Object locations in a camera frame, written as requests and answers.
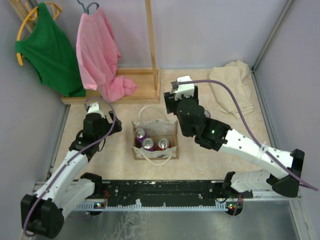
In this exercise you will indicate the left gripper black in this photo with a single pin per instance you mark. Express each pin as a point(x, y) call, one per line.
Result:
point(116, 127)

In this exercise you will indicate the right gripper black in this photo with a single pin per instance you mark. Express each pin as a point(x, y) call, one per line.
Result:
point(171, 102)

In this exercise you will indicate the purple can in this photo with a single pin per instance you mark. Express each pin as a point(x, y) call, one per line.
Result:
point(207, 114)
point(148, 144)
point(139, 135)

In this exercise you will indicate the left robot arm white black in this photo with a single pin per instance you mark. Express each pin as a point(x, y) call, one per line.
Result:
point(45, 212)

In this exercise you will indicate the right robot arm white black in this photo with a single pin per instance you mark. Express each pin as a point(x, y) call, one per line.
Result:
point(280, 169)

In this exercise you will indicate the red can front right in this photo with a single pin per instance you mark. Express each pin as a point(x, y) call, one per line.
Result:
point(163, 144)

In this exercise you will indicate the wooden clothes rack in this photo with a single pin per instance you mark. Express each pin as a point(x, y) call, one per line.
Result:
point(148, 80)

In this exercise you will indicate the beige folded cloth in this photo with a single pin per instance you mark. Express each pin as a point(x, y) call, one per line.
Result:
point(232, 75)

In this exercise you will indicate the pink t-shirt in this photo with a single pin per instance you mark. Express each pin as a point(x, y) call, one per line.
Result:
point(98, 56)

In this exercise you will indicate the green tank top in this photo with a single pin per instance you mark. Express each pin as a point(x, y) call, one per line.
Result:
point(49, 51)

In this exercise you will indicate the grey blue hanger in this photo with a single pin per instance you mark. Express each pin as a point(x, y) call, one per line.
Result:
point(86, 9)

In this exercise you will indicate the yellow hanger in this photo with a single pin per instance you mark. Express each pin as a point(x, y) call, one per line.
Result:
point(31, 17)

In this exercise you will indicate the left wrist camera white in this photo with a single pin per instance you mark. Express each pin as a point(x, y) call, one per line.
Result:
point(95, 108)

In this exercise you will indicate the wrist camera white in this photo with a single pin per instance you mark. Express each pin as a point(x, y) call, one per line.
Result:
point(95, 108)
point(183, 86)

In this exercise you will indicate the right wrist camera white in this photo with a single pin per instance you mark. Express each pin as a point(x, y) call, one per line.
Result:
point(183, 86)

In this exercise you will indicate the canvas bag with white handles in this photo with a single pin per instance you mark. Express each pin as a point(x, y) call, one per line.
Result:
point(155, 141)

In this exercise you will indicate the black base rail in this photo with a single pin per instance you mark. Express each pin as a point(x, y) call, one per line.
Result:
point(169, 193)

